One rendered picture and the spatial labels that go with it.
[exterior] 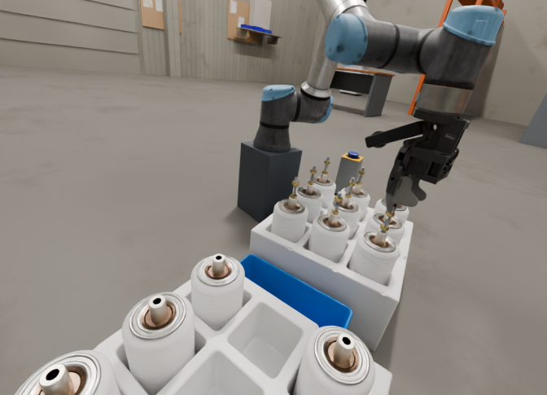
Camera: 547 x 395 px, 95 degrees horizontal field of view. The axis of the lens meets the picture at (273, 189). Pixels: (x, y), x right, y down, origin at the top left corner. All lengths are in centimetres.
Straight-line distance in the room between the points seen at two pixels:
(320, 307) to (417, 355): 27
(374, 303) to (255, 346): 28
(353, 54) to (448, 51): 14
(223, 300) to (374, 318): 37
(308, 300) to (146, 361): 39
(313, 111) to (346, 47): 51
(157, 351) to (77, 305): 46
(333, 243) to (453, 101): 37
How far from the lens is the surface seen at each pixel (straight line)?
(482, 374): 89
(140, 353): 43
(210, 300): 48
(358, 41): 51
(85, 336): 78
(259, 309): 55
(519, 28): 895
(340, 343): 39
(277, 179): 98
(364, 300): 66
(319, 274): 66
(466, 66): 52
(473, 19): 52
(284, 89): 94
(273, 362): 60
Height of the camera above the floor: 59
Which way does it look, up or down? 26 degrees down
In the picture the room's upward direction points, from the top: 7 degrees clockwise
